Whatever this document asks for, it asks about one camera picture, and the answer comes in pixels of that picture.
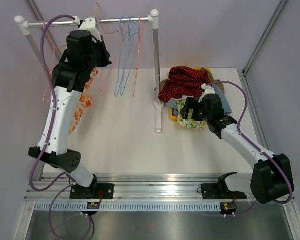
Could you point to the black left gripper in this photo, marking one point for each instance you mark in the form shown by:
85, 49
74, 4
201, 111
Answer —
104, 60

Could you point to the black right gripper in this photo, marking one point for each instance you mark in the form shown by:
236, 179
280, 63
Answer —
191, 103

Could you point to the light blue denim skirt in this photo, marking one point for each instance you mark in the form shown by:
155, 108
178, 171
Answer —
216, 103

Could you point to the red polka dot skirt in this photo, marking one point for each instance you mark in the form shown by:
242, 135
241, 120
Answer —
183, 81

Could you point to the khaki tan skirt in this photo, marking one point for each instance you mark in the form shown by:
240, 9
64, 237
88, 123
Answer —
210, 77

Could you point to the tulip print skirt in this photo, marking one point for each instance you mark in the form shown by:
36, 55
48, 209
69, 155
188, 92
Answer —
85, 101

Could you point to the lemon print skirt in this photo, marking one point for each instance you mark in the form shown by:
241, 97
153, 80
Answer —
188, 122

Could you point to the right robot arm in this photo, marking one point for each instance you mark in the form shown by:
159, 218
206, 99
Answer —
271, 179

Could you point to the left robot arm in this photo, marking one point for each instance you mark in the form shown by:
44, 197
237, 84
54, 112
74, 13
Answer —
84, 53

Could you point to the yellow plastic bin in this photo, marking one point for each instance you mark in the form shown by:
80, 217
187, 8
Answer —
174, 117

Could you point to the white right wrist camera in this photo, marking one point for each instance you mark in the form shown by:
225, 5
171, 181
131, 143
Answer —
206, 90

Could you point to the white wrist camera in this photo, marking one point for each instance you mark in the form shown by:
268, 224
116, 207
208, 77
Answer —
206, 90
88, 24

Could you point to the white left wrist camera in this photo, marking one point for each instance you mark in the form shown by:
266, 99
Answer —
88, 24

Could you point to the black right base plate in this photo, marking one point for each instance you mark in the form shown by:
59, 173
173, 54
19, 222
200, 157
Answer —
210, 191

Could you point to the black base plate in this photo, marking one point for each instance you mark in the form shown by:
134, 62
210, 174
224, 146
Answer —
210, 191
104, 191

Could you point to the left aluminium frame post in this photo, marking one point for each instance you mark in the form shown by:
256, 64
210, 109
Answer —
36, 14

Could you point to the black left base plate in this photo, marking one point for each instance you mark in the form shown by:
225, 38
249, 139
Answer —
104, 191

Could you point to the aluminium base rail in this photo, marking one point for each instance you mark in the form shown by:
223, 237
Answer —
134, 187

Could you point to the aluminium corner frame post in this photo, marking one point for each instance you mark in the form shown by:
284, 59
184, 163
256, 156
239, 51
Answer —
265, 35

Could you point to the slotted cable duct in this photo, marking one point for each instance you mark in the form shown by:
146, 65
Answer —
109, 206

